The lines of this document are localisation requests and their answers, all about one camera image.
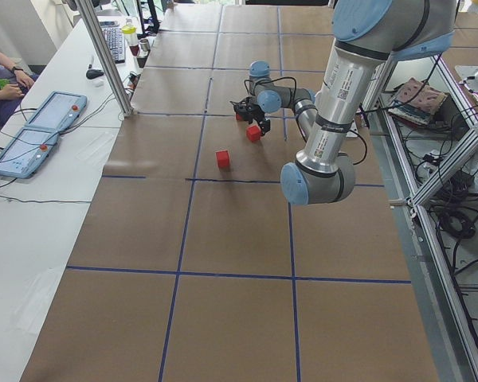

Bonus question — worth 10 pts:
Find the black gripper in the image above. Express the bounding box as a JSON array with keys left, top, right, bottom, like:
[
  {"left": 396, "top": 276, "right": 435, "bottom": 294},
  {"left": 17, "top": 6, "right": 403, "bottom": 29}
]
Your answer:
[{"left": 243, "top": 104, "right": 271, "bottom": 136}]

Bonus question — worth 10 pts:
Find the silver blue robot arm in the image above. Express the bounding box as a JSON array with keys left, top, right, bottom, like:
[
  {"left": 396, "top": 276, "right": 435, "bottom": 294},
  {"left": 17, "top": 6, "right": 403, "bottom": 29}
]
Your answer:
[{"left": 249, "top": 1, "right": 456, "bottom": 205}]

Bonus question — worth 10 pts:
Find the metal cup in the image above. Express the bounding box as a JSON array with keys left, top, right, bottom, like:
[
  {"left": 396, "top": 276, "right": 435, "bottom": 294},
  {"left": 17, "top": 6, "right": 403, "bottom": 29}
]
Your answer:
[{"left": 139, "top": 38, "right": 151, "bottom": 53}]

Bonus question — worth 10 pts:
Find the stack of patterned books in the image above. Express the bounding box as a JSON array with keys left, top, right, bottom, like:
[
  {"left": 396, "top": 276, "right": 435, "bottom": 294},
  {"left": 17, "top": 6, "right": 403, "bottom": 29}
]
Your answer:
[{"left": 388, "top": 77, "right": 449, "bottom": 126}]

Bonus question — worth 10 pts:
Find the yellow lid bottle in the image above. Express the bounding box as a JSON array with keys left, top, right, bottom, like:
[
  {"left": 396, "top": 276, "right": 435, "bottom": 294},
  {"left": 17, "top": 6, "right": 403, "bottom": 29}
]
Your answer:
[{"left": 121, "top": 18, "right": 139, "bottom": 51}]

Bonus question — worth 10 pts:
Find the black keyboard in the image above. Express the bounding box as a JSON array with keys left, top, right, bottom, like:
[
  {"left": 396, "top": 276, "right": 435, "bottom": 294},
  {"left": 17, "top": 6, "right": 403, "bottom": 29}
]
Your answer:
[{"left": 102, "top": 27, "right": 125, "bottom": 64}]

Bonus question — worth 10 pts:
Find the black computer mouse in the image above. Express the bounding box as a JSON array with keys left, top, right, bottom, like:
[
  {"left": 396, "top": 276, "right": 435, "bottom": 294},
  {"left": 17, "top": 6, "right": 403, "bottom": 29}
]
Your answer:
[{"left": 85, "top": 68, "right": 104, "bottom": 80}]

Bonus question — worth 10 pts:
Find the upper teach pendant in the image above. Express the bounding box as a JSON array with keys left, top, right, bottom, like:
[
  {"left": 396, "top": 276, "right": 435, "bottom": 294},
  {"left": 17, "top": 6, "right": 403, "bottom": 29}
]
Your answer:
[{"left": 25, "top": 92, "right": 88, "bottom": 133}]

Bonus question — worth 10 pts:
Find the teach pendant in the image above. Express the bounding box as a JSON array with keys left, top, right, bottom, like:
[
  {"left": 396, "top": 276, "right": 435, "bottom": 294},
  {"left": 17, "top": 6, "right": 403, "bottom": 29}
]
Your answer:
[
  {"left": 25, "top": 92, "right": 88, "bottom": 133},
  {"left": 0, "top": 127, "right": 60, "bottom": 179}
]

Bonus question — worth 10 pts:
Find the lower teach pendant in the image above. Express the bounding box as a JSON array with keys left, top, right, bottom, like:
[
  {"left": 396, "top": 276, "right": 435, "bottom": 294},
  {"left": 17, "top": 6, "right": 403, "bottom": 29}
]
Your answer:
[{"left": 0, "top": 127, "right": 60, "bottom": 179}]

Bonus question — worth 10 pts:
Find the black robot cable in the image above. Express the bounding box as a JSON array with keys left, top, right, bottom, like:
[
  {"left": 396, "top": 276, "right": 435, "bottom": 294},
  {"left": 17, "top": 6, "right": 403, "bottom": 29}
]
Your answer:
[{"left": 243, "top": 76, "right": 300, "bottom": 99}]

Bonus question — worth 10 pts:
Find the aluminium frame post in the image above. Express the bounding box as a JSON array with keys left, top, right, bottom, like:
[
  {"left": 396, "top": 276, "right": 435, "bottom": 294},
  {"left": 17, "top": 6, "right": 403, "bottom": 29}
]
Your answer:
[{"left": 75, "top": 0, "right": 133, "bottom": 117}]

